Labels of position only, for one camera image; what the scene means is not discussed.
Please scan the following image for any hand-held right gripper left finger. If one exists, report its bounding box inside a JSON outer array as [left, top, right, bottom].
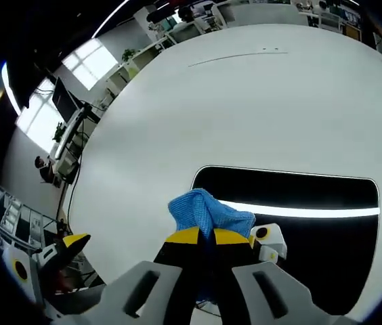
[[50, 225, 209, 325]]

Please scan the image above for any bright office window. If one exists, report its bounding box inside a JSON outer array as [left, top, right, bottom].
[[62, 38, 120, 91], [16, 77, 87, 154]]

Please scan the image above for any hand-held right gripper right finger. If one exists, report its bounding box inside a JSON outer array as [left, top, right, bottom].
[[209, 227, 361, 325]]

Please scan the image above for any black mirror with white frame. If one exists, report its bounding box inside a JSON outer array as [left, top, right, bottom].
[[188, 165, 381, 323]]

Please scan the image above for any blue cleaning cloth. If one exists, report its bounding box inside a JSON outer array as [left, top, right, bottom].
[[167, 188, 257, 242]]

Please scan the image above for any curved ceiling light strip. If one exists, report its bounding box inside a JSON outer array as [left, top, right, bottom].
[[0, 60, 23, 114], [91, 0, 135, 39]]

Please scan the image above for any metal storage rack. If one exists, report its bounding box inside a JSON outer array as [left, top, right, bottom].
[[0, 183, 60, 252]]

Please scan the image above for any black computer monitor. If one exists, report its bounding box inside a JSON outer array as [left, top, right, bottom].
[[51, 77, 79, 123]]

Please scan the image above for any white standing desk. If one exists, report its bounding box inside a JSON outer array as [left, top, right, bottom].
[[53, 104, 94, 177]]

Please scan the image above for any green potted plant on desk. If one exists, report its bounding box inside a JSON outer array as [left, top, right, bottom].
[[51, 123, 67, 144]]

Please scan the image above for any white low cabinet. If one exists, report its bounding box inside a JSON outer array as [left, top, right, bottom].
[[105, 36, 178, 89]]

